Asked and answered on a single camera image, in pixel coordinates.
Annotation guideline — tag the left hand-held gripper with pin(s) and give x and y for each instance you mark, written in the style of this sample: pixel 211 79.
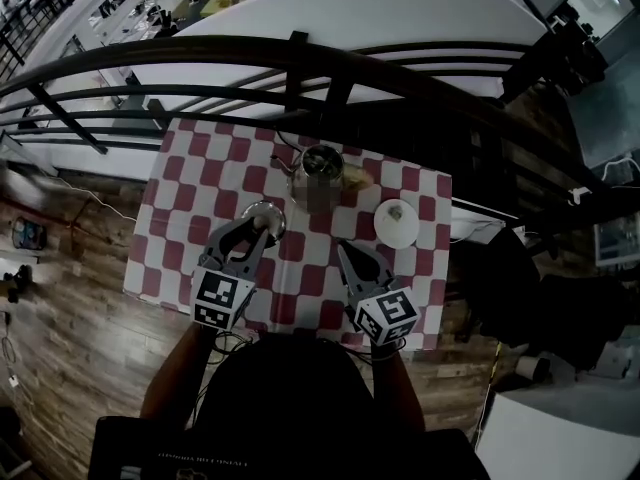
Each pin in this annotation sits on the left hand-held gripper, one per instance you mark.
pixel 215 290

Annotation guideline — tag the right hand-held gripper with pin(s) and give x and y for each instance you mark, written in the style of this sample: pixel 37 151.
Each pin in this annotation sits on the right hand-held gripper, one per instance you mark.
pixel 390 313

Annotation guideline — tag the steel teapot lid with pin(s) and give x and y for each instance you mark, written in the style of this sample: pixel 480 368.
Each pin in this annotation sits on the steel teapot lid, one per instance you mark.
pixel 272 215

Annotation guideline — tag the steel teapot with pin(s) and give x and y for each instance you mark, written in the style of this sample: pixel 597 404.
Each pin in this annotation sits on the steel teapot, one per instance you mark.
pixel 315 193

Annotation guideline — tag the person's left forearm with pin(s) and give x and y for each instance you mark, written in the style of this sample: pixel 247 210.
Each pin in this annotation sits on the person's left forearm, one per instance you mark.
pixel 170 378

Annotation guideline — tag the person's right forearm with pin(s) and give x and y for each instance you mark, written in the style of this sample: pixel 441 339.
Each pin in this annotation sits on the person's right forearm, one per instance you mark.
pixel 400 393

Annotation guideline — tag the white round plate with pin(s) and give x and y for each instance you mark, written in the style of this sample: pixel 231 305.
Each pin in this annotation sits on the white round plate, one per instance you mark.
pixel 395 233

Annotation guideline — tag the red white checkered tablecloth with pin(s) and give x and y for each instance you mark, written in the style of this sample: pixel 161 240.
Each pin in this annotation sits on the red white checkered tablecloth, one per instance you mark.
pixel 175 258

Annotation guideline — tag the person's black clothing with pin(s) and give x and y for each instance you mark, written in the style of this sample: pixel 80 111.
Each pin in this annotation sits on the person's black clothing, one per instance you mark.
pixel 290 388

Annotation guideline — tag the paper cup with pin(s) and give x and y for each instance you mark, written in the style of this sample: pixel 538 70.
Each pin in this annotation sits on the paper cup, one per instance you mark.
pixel 532 368

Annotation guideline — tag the black office chair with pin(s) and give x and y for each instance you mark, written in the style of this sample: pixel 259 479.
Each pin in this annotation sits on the black office chair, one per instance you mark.
pixel 565 313

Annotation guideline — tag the dark curved railing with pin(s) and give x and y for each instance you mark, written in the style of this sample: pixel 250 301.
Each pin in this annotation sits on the dark curved railing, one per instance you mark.
pixel 150 52

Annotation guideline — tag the small black device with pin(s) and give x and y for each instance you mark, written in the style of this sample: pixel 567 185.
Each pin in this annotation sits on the small black device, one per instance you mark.
pixel 17 280

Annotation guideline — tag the white framed glass panel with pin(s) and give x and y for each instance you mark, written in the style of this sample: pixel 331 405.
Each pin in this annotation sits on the white framed glass panel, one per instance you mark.
pixel 617 240

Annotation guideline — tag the small white charger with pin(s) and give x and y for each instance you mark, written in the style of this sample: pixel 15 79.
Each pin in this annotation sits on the small white charger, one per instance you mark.
pixel 12 380

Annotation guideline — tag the white side table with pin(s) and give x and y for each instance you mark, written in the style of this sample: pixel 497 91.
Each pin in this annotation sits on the white side table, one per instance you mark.
pixel 560 448

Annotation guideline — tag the white metal frame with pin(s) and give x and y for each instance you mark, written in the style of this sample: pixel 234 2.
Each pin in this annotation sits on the white metal frame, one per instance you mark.
pixel 30 155

